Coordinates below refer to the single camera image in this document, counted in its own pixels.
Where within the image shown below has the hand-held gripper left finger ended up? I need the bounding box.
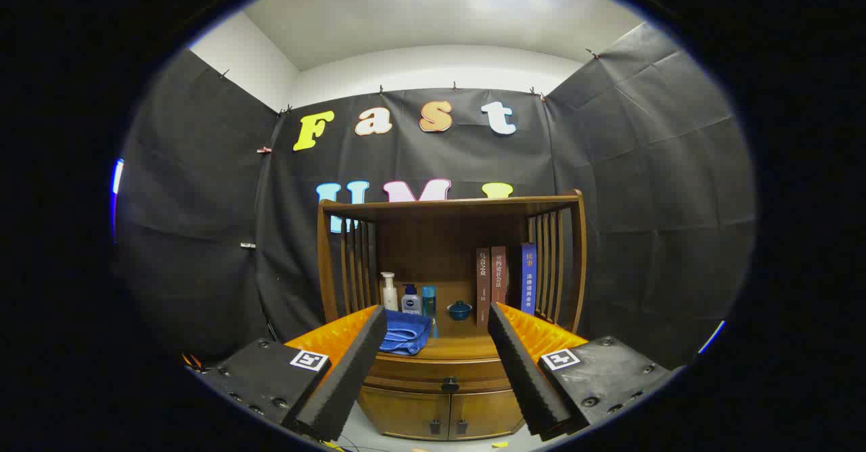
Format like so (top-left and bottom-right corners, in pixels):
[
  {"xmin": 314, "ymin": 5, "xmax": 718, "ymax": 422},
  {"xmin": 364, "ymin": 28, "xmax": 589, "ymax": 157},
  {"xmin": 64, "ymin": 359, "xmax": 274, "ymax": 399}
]
[{"xmin": 193, "ymin": 305, "xmax": 388, "ymax": 443}]

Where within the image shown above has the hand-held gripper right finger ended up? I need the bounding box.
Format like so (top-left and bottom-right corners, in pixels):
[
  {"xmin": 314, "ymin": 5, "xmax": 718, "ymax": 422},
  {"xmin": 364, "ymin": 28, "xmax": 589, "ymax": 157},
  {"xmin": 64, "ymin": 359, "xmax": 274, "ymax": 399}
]
[{"xmin": 487, "ymin": 302, "xmax": 677, "ymax": 441}]

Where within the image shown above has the wooden drawer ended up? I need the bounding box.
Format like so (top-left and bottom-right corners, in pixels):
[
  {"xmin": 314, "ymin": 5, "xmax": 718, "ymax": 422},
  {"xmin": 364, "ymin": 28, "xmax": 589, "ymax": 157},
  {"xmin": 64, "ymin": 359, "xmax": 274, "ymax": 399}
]
[{"xmin": 365, "ymin": 355, "xmax": 512, "ymax": 394}]

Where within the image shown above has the wooden cabinet door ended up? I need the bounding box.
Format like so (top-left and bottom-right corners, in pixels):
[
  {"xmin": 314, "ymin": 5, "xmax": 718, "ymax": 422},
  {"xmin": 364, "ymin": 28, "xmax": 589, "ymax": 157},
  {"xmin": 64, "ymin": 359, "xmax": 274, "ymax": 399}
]
[
  {"xmin": 359, "ymin": 388, "xmax": 452, "ymax": 440},
  {"xmin": 449, "ymin": 390, "xmax": 526, "ymax": 439}
]

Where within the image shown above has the wooden countertop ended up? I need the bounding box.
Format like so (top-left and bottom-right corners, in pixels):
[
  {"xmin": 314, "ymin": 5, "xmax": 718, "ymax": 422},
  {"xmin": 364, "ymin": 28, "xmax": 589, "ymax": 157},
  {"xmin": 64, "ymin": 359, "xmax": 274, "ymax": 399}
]
[{"xmin": 369, "ymin": 303, "xmax": 503, "ymax": 362}]

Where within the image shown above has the wooden cabinet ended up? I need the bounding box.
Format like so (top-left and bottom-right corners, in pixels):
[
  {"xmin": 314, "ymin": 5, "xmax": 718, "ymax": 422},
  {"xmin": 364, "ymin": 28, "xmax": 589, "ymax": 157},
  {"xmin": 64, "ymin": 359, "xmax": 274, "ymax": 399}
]
[{"xmin": 317, "ymin": 190, "xmax": 588, "ymax": 441}]

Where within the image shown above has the blue towel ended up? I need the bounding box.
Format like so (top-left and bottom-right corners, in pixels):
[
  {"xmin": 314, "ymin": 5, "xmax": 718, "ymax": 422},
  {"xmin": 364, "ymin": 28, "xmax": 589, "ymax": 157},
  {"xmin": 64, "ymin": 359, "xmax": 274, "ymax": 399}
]
[{"xmin": 379, "ymin": 310, "xmax": 432, "ymax": 357}]

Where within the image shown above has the blue book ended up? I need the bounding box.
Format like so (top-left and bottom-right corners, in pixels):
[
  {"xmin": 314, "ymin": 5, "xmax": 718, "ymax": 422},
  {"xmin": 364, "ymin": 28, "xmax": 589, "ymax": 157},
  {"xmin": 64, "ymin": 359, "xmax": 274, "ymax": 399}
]
[{"xmin": 520, "ymin": 243, "xmax": 537, "ymax": 315}]

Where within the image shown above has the brown book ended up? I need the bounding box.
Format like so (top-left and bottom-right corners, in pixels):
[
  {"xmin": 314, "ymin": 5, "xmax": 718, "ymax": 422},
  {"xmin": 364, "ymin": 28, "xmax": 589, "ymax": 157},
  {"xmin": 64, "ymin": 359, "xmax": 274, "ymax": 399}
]
[
  {"xmin": 491, "ymin": 246, "xmax": 508, "ymax": 308},
  {"xmin": 476, "ymin": 248, "xmax": 492, "ymax": 327}
]

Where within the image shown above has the black backdrop cloth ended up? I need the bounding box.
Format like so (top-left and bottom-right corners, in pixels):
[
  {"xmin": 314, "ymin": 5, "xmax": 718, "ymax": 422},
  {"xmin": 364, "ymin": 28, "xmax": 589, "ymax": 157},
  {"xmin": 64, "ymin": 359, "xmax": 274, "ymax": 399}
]
[{"xmin": 115, "ymin": 22, "xmax": 756, "ymax": 371}]

